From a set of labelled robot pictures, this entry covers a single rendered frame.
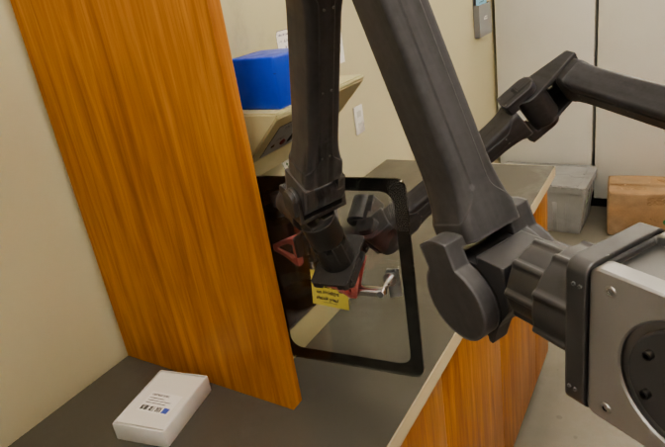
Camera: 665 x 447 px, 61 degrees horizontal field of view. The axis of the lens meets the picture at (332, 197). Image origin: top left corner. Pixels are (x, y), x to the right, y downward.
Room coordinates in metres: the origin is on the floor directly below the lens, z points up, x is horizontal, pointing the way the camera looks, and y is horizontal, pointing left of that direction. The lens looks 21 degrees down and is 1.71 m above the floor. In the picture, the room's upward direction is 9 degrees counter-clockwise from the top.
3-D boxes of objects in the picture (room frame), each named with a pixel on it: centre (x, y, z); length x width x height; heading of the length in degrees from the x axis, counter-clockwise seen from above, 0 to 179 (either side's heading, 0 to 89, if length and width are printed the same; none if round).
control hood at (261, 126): (1.10, 0.03, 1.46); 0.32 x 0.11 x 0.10; 146
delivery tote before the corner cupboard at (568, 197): (3.42, -1.38, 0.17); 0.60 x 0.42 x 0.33; 54
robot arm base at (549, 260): (0.37, -0.18, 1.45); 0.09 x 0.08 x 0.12; 117
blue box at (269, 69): (1.03, 0.08, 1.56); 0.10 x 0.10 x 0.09; 56
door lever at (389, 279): (0.87, -0.04, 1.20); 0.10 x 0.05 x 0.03; 62
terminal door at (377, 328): (0.93, 0.01, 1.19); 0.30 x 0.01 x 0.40; 62
